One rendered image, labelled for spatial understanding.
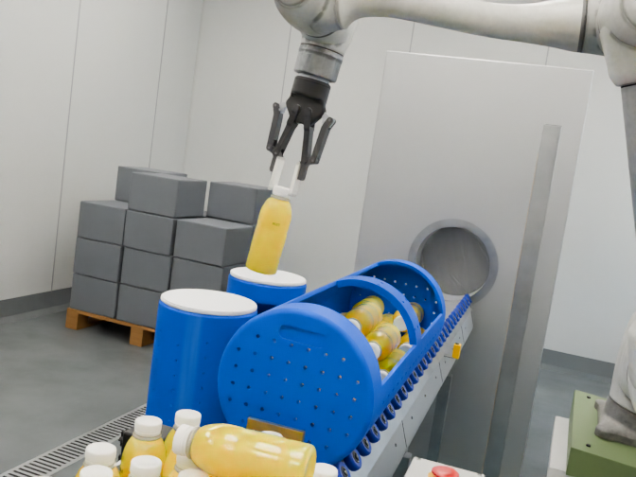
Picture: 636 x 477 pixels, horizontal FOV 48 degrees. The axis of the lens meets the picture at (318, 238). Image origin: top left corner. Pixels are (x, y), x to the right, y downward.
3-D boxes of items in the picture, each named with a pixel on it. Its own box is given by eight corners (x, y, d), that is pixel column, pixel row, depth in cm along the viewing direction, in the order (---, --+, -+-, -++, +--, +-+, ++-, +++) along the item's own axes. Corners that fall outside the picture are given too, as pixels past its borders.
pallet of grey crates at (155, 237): (260, 342, 558) (281, 189, 544) (210, 364, 482) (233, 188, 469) (130, 309, 597) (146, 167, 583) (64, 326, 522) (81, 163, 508)
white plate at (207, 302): (198, 314, 189) (198, 319, 189) (276, 309, 209) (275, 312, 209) (142, 290, 208) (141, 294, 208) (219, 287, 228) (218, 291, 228)
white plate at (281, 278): (237, 263, 276) (236, 267, 276) (224, 275, 248) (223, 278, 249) (308, 273, 275) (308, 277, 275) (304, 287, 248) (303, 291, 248)
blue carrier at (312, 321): (434, 369, 204) (455, 271, 200) (355, 495, 121) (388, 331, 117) (339, 344, 212) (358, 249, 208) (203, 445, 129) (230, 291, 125)
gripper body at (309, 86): (338, 87, 146) (326, 132, 147) (301, 78, 149) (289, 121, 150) (327, 80, 139) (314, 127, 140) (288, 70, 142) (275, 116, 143)
